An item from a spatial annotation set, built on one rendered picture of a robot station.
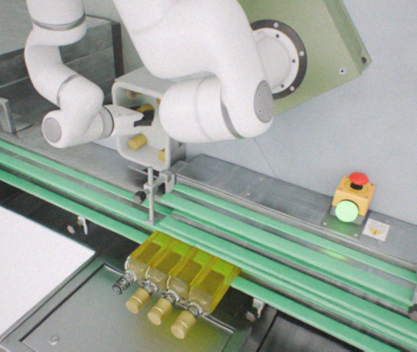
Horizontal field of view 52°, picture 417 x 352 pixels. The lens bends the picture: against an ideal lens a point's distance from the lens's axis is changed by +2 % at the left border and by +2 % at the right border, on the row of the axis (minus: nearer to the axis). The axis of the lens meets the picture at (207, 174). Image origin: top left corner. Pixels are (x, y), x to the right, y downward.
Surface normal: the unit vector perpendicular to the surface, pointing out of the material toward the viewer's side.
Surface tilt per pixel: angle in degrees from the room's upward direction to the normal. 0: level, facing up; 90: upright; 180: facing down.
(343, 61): 1
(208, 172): 90
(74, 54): 90
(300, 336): 90
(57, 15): 50
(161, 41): 9
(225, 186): 90
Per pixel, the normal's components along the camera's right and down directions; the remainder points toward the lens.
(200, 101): -0.59, -0.04
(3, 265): 0.04, -0.83
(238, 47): 0.68, 0.11
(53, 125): -0.46, 0.20
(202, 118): -0.54, 0.38
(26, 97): 0.87, 0.31
